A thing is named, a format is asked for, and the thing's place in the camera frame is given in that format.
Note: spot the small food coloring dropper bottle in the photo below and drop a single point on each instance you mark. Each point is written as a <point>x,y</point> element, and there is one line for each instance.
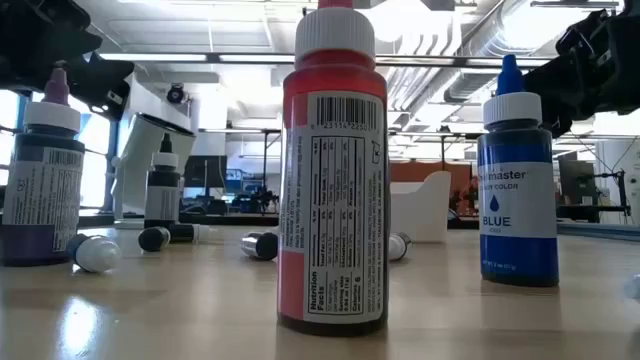
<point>97,254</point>
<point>397,246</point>
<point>262,246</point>
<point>152,239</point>
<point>187,233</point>

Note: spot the black aluminium rig frame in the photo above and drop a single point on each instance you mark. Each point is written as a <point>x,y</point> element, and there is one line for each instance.
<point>425,62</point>

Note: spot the black background robot arm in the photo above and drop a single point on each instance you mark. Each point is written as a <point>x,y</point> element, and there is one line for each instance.
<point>607,192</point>
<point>255,199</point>

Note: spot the large black food coloring bottle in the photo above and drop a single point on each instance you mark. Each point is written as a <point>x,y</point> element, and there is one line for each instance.
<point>162,200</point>

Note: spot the orange partition wall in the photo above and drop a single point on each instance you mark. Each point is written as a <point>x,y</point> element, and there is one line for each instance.
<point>460,172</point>

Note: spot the large purple food coloring bottle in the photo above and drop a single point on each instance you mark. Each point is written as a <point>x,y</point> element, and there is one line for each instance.
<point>42,190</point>

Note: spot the large red food coloring bottle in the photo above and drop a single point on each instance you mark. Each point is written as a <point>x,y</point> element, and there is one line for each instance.
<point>332,200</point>

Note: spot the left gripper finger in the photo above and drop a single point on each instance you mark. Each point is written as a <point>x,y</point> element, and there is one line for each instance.
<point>105,82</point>

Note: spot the black round webcam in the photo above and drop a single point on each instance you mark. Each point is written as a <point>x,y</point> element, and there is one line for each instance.
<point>175,93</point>

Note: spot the white plastic bin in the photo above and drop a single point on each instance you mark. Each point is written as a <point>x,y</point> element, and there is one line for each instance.
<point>420,210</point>

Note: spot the large blue food coloring bottle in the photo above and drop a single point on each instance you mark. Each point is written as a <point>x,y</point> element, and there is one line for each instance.
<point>517,210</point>

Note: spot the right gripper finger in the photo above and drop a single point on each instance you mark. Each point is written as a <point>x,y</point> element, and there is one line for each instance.
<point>560,90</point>

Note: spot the black computer monitor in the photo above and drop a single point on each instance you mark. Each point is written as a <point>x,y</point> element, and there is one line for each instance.
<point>205,171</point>

